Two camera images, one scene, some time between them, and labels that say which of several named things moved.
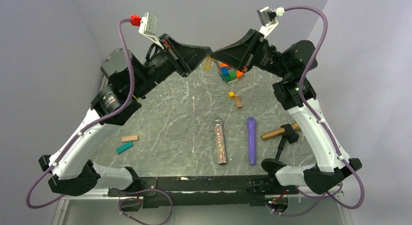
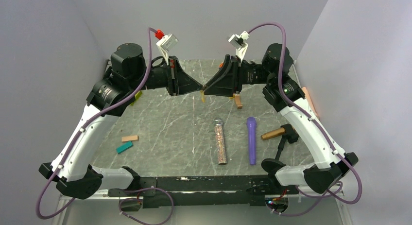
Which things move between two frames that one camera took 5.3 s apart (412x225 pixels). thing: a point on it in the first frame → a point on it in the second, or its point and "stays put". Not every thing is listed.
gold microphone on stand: (296, 125) stays put
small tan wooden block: (238, 102) stays put
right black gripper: (242, 54) → (229, 80)
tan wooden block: (130, 138) stays put
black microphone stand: (272, 165) stays put
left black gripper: (189, 57) → (179, 82)
